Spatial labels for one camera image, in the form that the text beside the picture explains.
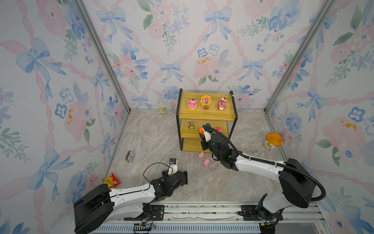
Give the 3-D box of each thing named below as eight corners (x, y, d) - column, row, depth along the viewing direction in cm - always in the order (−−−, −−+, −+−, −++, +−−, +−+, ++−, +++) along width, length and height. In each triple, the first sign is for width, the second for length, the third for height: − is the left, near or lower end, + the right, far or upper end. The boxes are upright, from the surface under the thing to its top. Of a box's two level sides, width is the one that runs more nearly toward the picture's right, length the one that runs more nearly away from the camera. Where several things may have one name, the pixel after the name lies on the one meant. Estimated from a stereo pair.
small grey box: (127, 162, 94) (124, 158, 89) (131, 154, 97) (128, 150, 93) (132, 163, 93) (129, 159, 89) (135, 155, 97) (133, 151, 92)
